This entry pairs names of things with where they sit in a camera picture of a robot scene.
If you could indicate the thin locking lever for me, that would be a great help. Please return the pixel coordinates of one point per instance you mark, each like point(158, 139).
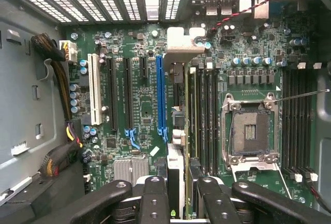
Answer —
point(302, 96)

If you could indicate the white power connector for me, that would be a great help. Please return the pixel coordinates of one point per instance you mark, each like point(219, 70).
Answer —
point(69, 53)

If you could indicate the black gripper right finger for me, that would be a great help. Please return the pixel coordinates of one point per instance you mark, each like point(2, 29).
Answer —
point(214, 200)

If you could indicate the green motherboard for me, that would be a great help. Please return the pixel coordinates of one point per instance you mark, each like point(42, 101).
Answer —
point(144, 94)

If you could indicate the CPU socket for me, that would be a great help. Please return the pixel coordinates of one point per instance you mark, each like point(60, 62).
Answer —
point(249, 131)

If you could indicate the short black expansion slot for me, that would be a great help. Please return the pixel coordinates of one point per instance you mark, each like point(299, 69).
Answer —
point(144, 67)

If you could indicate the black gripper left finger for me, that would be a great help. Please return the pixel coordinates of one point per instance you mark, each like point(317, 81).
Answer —
point(152, 200)

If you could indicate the RAM slot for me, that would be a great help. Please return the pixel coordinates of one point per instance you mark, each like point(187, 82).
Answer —
point(209, 118)
point(286, 120)
point(201, 118)
point(294, 120)
point(303, 120)
point(216, 118)
point(310, 120)

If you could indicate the white expansion slot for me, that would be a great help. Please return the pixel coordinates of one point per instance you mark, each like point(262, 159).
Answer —
point(95, 89)

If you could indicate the long black expansion slot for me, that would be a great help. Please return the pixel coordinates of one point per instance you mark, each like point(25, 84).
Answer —
point(112, 94)
point(128, 94)

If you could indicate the silver chipset heatsink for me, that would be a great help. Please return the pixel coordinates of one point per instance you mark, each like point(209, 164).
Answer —
point(129, 168)

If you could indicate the blue expansion slot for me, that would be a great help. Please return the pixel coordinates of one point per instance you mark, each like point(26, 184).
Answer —
point(161, 92)

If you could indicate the open PC case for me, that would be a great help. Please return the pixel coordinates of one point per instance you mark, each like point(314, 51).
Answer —
point(26, 92)

